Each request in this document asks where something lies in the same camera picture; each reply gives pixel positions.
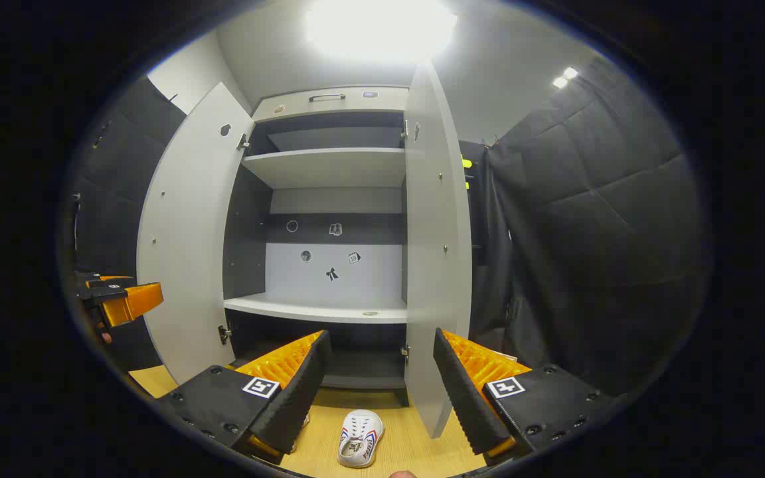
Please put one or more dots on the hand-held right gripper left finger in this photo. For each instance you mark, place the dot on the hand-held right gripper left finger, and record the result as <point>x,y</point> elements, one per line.
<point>296,398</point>

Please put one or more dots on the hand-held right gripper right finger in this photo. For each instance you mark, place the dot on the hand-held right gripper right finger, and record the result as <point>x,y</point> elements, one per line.
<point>465,398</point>

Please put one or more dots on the grey cabinet shelf board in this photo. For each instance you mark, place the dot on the grey cabinet shelf board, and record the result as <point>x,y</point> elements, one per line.
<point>329,166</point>
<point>316,309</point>

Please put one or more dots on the large ceiling light panel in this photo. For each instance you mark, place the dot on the large ceiling light panel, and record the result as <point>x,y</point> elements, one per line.
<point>382,26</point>

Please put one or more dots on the grey shoe cabinet door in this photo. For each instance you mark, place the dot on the grey shoe cabinet door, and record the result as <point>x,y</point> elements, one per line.
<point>190,252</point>
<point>432,265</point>

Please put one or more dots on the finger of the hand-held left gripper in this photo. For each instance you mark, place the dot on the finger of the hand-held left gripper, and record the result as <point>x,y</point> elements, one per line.
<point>100,280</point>
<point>133,302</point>

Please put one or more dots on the small ceiling light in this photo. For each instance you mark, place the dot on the small ceiling light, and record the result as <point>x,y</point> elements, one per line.
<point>565,76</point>

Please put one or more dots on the grey shoe cabinet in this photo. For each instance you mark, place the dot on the grey shoe cabinet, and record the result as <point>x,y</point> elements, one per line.
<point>333,272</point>

